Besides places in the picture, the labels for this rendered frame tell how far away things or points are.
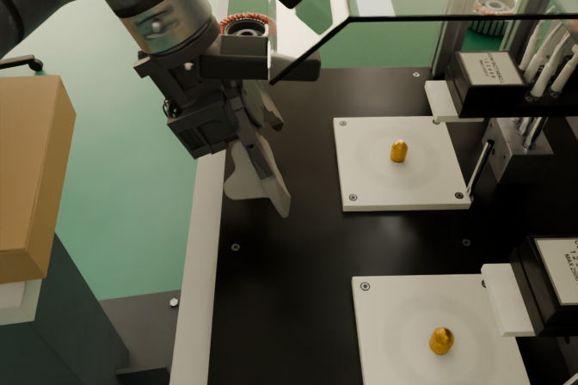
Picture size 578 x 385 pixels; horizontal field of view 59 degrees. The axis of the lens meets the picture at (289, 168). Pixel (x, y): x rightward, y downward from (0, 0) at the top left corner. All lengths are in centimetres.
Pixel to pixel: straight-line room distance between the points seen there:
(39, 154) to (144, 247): 91
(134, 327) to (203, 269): 83
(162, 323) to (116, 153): 66
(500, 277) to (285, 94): 42
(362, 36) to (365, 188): 36
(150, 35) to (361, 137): 32
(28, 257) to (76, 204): 111
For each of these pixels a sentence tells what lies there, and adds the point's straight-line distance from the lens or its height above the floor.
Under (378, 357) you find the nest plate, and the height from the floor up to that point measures 78.
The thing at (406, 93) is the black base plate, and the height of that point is 77.
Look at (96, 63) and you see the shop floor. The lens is 222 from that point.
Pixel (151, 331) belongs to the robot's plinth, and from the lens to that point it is 139.
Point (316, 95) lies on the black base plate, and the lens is 75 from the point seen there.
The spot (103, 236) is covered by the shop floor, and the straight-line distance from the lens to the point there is 160.
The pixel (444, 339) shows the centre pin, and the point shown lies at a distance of 51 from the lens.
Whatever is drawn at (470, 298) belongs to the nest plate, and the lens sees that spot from 56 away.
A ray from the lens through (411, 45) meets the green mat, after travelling 90.
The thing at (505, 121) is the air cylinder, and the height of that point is 82.
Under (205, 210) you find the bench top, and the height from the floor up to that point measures 75.
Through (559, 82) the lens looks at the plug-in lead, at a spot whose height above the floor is 91.
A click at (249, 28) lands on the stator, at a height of 77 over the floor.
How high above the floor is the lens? 126
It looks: 49 degrees down
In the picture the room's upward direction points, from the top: straight up
